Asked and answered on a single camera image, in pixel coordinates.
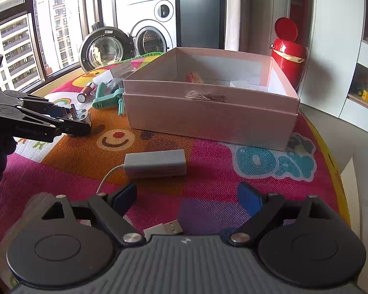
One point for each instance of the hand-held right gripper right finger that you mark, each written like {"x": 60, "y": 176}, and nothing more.
{"x": 248, "y": 196}

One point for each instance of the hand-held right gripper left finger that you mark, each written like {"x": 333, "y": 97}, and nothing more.
{"x": 126, "y": 194}

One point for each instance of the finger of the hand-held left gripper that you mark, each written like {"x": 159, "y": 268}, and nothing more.
{"x": 46, "y": 124}
{"x": 40, "y": 100}

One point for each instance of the white plug adapter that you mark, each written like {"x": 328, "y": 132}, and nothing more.
{"x": 81, "y": 116}

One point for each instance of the grey usb network adapter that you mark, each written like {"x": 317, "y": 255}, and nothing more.
{"x": 155, "y": 163}

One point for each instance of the pink cardboard box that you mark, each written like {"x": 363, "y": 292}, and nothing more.
{"x": 208, "y": 119}

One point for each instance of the colourful printed play mat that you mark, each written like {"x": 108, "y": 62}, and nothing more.
{"x": 202, "y": 196}

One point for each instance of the copper battery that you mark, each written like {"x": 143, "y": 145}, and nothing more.
{"x": 86, "y": 93}

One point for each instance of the green plastic tool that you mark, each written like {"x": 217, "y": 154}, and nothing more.
{"x": 105, "y": 99}

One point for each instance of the white charger block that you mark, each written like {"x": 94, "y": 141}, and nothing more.
{"x": 100, "y": 76}

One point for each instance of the dark plastic bag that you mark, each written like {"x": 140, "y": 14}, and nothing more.
{"x": 113, "y": 85}

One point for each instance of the washing machine door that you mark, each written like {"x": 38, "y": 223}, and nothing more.
{"x": 105, "y": 50}

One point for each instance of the white small carton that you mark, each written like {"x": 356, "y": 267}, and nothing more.
{"x": 124, "y": 70}

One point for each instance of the white washing machine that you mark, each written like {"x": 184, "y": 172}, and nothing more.
{"x": 155, "y": 38}

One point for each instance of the red yellow packet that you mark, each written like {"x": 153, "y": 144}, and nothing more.
{"x": 194, "y": 77}

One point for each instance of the red trash can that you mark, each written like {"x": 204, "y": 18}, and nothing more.
{"x": 286, "y": 58}

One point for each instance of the white shelf unit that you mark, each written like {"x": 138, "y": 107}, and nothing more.
{"x": 366, "y": 67}

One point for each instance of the white curtain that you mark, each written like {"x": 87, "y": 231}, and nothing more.
{"x": 248, "y": 12}

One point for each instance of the grey tall cabinet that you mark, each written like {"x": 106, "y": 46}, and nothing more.
{"x": 201, "y": 9}

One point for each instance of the black window frame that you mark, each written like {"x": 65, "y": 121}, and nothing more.
{"x": 36, "y": 36}

